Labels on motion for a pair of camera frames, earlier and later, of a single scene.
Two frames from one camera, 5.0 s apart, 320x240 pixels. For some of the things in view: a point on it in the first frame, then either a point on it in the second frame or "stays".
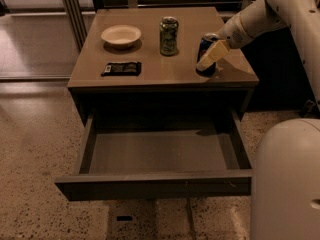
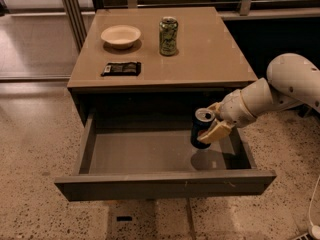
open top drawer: x=137 y=155 stays
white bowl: x=121 y=36 stays
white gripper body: x=232 y=33 → x=232 y=109
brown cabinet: x=137 y=66 stays
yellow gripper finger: x=214 y=51 → x=216 y=132
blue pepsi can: x=204 y=46 → x=203 y=119
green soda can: x=169 y=35 stays
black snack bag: x=131 y=68 stays
